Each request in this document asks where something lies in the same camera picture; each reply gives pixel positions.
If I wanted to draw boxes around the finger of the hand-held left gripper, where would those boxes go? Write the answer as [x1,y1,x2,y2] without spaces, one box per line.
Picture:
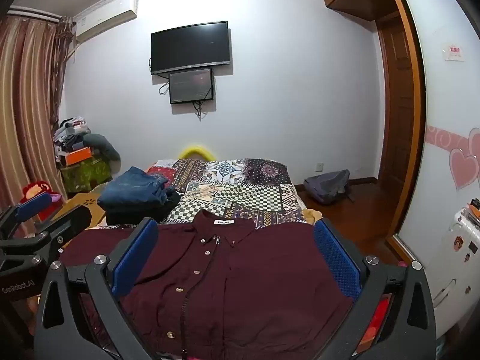
[0,206,94,258]
[0,191,53,241]

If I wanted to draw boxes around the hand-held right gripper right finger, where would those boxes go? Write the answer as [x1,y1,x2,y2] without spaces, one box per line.
[314,219,438,360]

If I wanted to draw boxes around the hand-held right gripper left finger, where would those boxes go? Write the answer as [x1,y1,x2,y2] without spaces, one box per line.
[34,219,158,360]

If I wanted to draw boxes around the maroon button shirt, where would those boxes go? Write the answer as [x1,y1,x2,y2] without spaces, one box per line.
[60,210,379,360]

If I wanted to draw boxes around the folded dark clothes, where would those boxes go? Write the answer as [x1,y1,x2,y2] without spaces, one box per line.
[105,185,182,226]

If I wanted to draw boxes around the red plush toy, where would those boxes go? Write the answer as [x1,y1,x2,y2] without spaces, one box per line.
[20,181,62,222]

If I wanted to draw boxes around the tan perforated stool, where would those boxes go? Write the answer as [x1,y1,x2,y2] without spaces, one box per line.
[50,191,107,230]

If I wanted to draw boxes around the orange box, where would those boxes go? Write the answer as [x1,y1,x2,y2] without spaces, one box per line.
[60,146,93,166]

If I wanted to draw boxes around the folded blue jeans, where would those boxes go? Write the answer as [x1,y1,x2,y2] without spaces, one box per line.
[97,167,169,211]

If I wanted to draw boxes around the grey backpack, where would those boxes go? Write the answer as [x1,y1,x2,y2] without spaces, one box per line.
[303,169,356,206]

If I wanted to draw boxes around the pile of clutter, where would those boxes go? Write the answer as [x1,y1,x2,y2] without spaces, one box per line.
[52,116,92,158]

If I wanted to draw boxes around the grey cushion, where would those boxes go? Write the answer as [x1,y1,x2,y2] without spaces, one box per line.
[82,133,121,163]

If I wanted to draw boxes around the striped brown curtain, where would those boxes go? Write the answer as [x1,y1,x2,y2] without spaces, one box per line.
[0,5,77,212]

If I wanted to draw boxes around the patchwork printed blanket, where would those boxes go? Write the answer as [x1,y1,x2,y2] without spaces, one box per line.
[144,157,306,230]

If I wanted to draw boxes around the yellow foam tube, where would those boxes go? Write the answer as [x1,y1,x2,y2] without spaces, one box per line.
[179,144,216,162]

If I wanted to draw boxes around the wooden door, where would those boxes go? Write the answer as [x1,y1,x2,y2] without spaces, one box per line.
[376,10,418,181]

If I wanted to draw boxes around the white heart-print wardrobe door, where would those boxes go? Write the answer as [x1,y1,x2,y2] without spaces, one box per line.
[392,0,480,257]

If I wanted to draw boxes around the white air conditioner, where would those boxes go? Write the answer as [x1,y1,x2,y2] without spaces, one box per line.
[73,0,137,42]

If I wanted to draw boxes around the red white sticker label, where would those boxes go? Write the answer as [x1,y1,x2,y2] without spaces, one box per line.
[442,43,466,62]

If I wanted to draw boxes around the black monitor cables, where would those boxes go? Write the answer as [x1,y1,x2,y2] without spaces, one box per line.
[158,82,206,121]

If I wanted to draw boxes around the small black wall monitor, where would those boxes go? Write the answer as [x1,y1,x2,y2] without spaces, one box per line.
[168,68,215,105]

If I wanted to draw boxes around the large black wall television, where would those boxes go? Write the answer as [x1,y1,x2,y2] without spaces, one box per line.
[151,21,231,76]

